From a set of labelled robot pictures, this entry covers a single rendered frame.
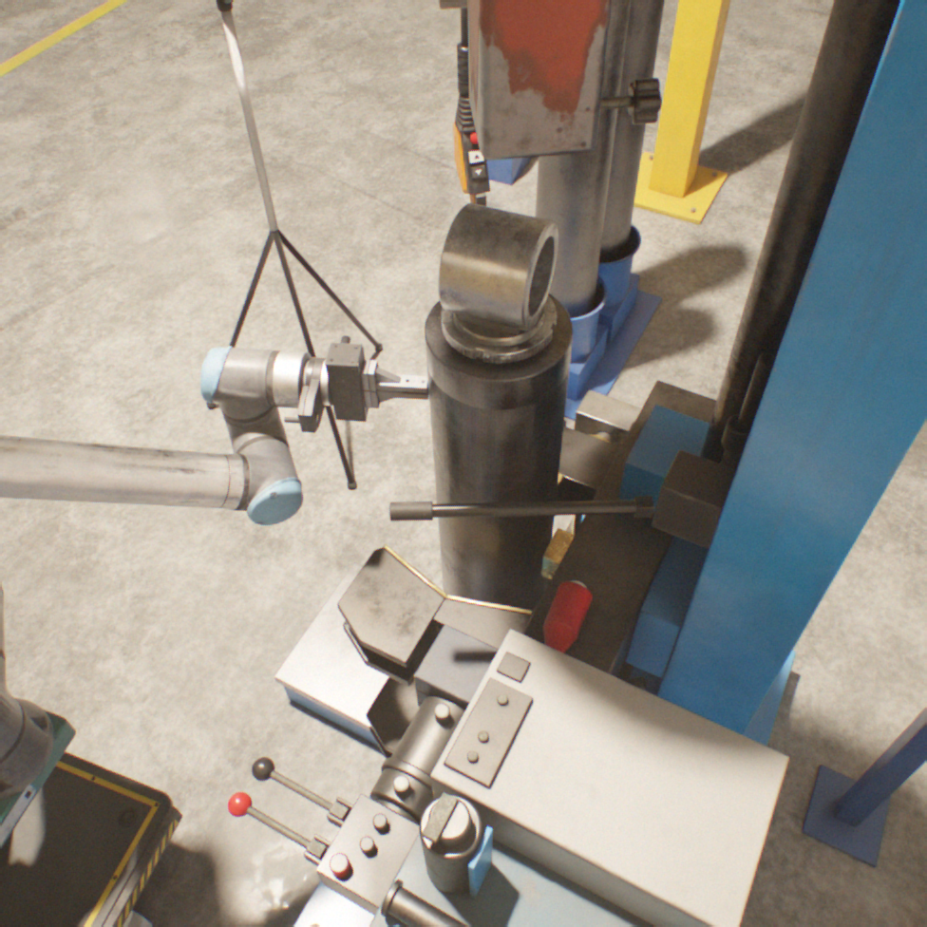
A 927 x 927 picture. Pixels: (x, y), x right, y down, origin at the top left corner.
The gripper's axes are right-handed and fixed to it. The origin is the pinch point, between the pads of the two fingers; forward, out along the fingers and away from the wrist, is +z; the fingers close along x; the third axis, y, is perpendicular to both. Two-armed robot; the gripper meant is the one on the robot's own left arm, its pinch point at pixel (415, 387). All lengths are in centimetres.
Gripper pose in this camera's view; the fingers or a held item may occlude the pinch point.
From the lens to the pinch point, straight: 139.8
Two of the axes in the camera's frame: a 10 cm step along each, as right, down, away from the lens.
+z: 9.9, 0.7, -0.8
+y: 1.0, -7.6, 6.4
